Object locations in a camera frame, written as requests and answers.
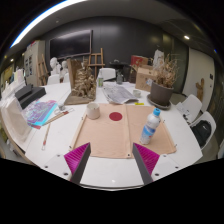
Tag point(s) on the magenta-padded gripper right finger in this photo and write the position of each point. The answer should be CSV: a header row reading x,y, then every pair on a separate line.
x,y
146,158

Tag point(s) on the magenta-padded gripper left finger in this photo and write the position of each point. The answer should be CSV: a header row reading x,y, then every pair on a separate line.
x,y
77,158

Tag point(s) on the white blue-capped drink bottle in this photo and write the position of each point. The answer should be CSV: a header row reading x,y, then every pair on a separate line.
x,y
149,128

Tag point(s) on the thin wooden paintbrush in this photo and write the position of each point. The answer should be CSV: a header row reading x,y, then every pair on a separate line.
x,y
46,136

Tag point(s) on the white ceramic cup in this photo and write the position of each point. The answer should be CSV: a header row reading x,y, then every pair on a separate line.
x,y
93,111

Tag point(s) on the flat round red coaster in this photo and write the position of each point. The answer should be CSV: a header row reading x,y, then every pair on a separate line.
x,y
115,116

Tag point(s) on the small paint jar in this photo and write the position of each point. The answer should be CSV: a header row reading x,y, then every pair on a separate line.
x,y
61,107

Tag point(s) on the yellow tag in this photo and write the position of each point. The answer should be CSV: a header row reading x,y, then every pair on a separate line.
x,y
139,104

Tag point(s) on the black backpack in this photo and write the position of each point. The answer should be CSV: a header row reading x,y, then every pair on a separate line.
x,y
201,133

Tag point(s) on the small tape roll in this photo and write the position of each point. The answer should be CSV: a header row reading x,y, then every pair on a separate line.
x,y
137,93

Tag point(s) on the grey pot with dried plant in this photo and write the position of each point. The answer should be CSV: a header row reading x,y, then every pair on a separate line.
x,y
161,93

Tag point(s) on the white chair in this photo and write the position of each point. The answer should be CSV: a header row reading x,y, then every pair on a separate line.
x,y
53,80
107,73
66,78
191,105
209,118

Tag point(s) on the folded newspaper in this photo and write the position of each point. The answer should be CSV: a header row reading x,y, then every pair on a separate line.
x,y
116,94

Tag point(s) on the white canvas panel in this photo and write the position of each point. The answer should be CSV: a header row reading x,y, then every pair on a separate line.
x,y
15,120

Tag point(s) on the brown clay sculpture on board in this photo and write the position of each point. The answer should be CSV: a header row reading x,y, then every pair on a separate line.
x,y
83,85

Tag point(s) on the black flat box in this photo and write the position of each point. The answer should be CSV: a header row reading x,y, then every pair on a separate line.
x,y
23,91
33,96

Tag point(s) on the brown cardboard box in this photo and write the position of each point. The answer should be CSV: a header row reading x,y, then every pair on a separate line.
x,y
144,79

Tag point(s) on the clear green-labelled spray bottle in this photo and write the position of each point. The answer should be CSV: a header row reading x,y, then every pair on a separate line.
x,y
100,81

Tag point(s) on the dark glass jar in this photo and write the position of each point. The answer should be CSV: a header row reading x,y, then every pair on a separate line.
x,y
120,79

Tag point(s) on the wooden cactus-shaped figure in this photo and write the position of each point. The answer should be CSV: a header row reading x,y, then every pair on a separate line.
x,y
200,88

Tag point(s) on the white plaster bust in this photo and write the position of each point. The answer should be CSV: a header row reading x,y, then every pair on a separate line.
x,y
64,68
54,65

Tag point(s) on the red box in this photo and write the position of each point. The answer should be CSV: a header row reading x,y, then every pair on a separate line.
x,y
138,60

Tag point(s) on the wooden easel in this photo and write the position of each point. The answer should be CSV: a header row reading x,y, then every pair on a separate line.
x,y
96,61

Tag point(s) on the white plaster figure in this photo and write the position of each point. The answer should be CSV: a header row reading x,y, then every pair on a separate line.
x,y
158,57

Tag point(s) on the white cabinet with pictures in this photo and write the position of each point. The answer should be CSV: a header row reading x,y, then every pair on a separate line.
x,y
33,63

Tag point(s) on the recessed ceiling spotlights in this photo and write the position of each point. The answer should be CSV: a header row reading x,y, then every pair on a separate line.
x,y
186,37

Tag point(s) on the long ceiling light strip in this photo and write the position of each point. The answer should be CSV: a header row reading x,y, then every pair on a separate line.
x,y
40,18

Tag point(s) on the black wall screen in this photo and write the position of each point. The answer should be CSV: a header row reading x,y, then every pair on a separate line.
x,y
70,44

